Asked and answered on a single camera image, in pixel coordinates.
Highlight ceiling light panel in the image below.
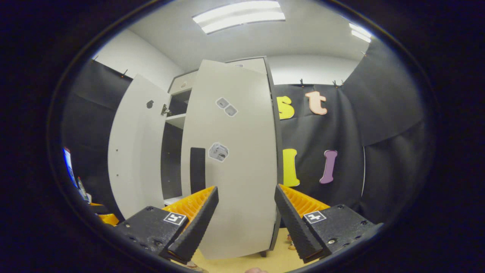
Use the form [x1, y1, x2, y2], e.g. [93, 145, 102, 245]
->
[349, 23, 374, 43]
[192, 1, 286, 35]

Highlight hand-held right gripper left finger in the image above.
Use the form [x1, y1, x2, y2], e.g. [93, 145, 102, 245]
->
[116, 186, 219, 265]

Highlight grey cabinet door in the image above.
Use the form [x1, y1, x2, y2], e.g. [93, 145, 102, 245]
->
[108, 74, 171, 220]
[181, 60, 281, 260]

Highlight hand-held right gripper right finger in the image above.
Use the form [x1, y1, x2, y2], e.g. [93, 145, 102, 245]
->
[274, 184, 383, 264]

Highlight black backdrop cloth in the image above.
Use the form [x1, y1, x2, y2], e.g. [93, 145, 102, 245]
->
[61, 36, 430, 228]

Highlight grey cabinet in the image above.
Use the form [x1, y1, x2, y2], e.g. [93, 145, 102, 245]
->
[161, 56, 283, 258]

